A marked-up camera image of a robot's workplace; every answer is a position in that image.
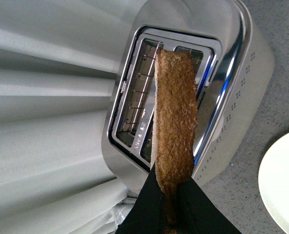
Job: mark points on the silver quilted oven mitt top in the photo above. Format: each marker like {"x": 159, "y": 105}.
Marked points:
{"x": 122, "y": 209}

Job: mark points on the beige two-slot toaster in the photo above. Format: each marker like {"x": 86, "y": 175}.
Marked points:
{"x": 233, "y": 65}

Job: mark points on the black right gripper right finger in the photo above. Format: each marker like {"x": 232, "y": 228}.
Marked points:
{"x": 196, "y": 214}

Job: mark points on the white round plate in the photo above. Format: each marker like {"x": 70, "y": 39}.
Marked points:
{"x": 273, "y": 181}

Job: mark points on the grey curtain backdrop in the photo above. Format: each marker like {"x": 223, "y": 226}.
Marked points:
{"x": 58, "y": 63}

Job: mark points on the brown bread slice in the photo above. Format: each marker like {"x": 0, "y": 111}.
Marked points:
{"x": 174, "y": 123}

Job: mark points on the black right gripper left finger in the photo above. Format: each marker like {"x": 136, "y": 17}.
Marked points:
{"x": 148, "y": 213}

